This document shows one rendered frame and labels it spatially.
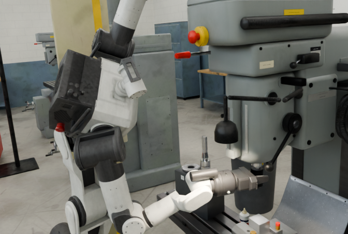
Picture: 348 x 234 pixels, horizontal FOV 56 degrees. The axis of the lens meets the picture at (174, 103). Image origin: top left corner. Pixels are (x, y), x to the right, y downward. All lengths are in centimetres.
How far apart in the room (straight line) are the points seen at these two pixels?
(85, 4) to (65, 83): 161
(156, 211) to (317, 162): 76
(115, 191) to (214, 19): 63
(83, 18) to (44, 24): 734
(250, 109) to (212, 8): 35
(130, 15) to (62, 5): 140
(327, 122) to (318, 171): 34
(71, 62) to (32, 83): 880
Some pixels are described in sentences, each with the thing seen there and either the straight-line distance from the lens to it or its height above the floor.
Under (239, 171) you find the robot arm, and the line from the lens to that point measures 128.
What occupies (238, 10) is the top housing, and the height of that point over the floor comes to 183.
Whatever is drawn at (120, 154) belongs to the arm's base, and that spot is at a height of 141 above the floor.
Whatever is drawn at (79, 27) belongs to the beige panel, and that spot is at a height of 185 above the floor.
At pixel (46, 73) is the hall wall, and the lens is 1000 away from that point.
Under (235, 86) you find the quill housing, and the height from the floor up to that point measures 159.
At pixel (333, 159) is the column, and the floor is 122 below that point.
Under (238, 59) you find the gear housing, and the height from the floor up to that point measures 168.
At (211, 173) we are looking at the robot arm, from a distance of 118.
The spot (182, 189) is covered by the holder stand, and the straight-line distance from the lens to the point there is 168.
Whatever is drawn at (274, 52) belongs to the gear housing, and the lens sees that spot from 107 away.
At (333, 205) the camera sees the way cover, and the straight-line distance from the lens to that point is 158.
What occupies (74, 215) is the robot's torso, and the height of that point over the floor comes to 102.
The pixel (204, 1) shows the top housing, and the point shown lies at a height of 186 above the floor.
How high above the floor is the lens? 178
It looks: 12 degrees down
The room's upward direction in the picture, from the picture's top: 3 degrees counter-clockwise
